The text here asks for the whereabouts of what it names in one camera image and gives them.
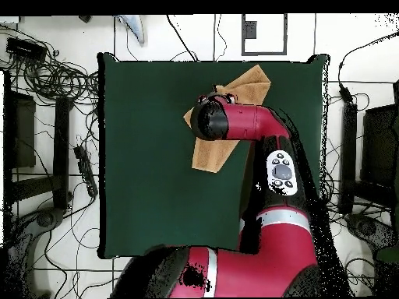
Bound tan terry towel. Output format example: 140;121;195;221
182;64;271;174

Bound dark flat panel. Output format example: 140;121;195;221
360;104;399;188
4;90;37;170

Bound pale blue curved object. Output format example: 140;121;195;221
117;14;147;47

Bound dark green table cloth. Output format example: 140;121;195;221
97;51;330;261

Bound black bar stand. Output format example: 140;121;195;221
10;97;74;211
338;102;358;216

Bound black power strip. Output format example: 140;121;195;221
73;145;100;198

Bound grey stand base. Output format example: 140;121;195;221
344;213;397;250
5;206;68;298

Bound black box device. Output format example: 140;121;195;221
5;36;48;62

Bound dark green object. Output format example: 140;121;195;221
373;245;399;266

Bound long black cable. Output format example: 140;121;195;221
165;14;200;62

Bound grey rectangular floor frame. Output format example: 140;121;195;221
241;13;288;57

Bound black cable with adapter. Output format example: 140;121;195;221
337;30;399;104

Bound tangled black cables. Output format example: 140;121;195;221
0;24;101;107

